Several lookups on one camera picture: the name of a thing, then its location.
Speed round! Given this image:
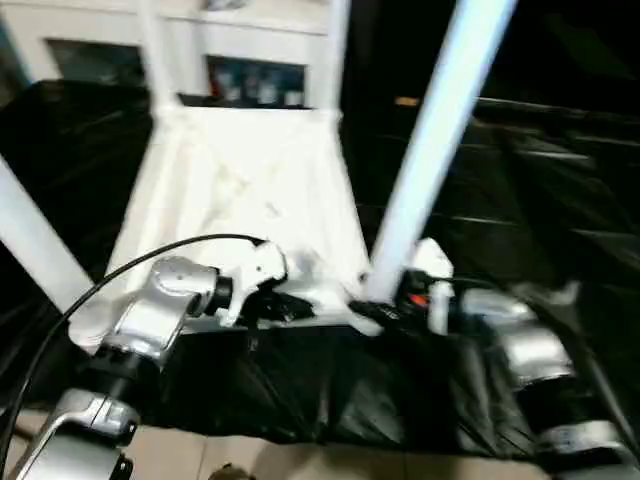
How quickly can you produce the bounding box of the white plastic table top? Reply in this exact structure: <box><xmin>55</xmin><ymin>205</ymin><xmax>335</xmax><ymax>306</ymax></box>
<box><xmin>66</xmin><ymin>101</ymin><xmax>387</xmax><ymax>352</ymax></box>

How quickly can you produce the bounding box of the white plastic table leg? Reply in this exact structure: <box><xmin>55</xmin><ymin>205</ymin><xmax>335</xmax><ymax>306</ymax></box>
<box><xmin>0</xmin><ymin>153</ymin><xmax>97</xmax><ymax>312</ymax></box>
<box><xmin>366</xmin><ymin>0</ymin><xmax>520</xmax><ymax>305</ymax></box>
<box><xmin>323</xmin><ymin>0</ymin><xmax>352</xmax><ymax>120</ymax></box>
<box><xmin>136</xmin><ymin>0</ymin><xmax>180</xmax><ymax>115</ymax></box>

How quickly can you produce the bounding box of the black mat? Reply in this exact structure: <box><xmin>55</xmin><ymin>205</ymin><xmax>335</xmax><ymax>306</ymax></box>
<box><xmin>0</xmin><ymin>77</ymin><xmax>640</xmax><ymax>461</ymax></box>

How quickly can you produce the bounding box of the black left robot foot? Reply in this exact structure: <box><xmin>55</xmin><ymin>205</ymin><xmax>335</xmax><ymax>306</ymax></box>
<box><xmin>208</xmin><ymin>464</ymin><xmax>252</xmax><ymax>480</ymax></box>

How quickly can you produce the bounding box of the white cabinet with glass doors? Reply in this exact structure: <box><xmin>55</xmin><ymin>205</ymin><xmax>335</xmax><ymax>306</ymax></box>
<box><xmin>0</xmin><ymin>0</ymin><xmax>347</xmax><ymax>110</ymax></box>

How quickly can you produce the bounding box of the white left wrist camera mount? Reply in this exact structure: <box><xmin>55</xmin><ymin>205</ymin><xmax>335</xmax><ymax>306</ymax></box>
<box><xmin>218</xmin><ymin>238</ymin><xmax>290</xmax><ymax>327</ymax></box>

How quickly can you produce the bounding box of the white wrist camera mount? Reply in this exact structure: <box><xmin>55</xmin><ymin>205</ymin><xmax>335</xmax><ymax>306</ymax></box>
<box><xmin>218</xmin><ymin>238</ymin><xmax>290</xmax><ymax>327</ymax></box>
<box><xmin>411</xmin><ymin>237</ymin><xmax>455</xmax><ymax>335</ymax></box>

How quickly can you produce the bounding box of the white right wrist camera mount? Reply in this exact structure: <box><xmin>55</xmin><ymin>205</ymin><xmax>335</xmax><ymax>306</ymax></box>
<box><xmin>411</xmin><ymin>237</ymin><xmax>455</xmax><ymax>335</ymax></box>

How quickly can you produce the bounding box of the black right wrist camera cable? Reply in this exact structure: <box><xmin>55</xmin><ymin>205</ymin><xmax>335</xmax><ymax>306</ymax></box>
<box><xmin>438</xmin><ymin>276</ymin><xmax>506</xmax><ymax>292</ymax></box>

